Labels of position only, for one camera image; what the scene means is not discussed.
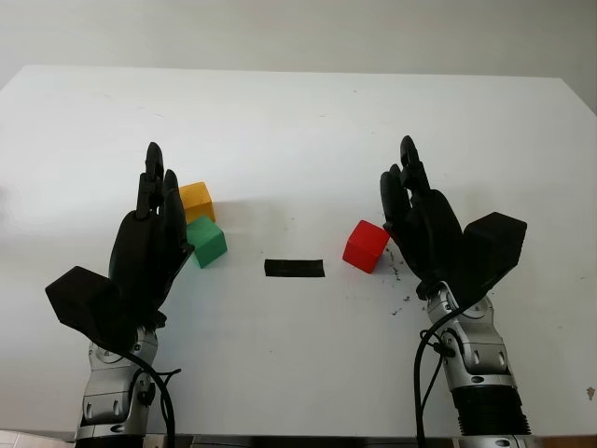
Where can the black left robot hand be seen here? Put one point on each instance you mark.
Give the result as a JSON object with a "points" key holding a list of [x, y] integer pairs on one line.
{"points": [[140, 252]]}

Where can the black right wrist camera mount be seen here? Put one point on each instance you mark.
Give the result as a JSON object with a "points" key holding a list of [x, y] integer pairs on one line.
{"points": [[494, 247]]}

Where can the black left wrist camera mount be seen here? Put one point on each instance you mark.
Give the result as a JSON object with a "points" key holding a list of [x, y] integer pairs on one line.
{"points": [[79, 294]]}

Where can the red wooden block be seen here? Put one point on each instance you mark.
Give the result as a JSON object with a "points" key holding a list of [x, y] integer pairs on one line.
{"points": [[364, 247]]}

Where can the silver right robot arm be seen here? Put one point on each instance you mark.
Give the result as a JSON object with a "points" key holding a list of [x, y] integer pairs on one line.
{"points": [[476, 359]]}

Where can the green wooden block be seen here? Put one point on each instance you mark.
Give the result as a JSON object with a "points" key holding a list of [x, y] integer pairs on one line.
{"points": [[210, 242]]}

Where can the yellow wooden block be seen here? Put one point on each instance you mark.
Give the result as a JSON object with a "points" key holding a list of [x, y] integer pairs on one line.
{"points": [[198, 198]]}

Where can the black tape strip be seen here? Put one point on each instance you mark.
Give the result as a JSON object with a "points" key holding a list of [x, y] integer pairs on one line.
{"points": [[294, 268]]}

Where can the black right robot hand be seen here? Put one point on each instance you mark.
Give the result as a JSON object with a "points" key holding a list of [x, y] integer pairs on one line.
{"points": [[429, 233]]}

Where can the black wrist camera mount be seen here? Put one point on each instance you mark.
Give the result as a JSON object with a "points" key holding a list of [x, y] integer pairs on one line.
{"points": [[79, 294], [494, 247]]}

